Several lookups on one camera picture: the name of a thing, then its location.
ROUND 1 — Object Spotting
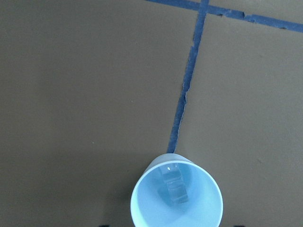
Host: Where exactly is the clear ice cube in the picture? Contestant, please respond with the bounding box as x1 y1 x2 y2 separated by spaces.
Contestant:
160 163 185 190

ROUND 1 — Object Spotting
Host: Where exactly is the light blue cup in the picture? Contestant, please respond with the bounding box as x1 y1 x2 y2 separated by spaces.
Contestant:
130 153 223 227

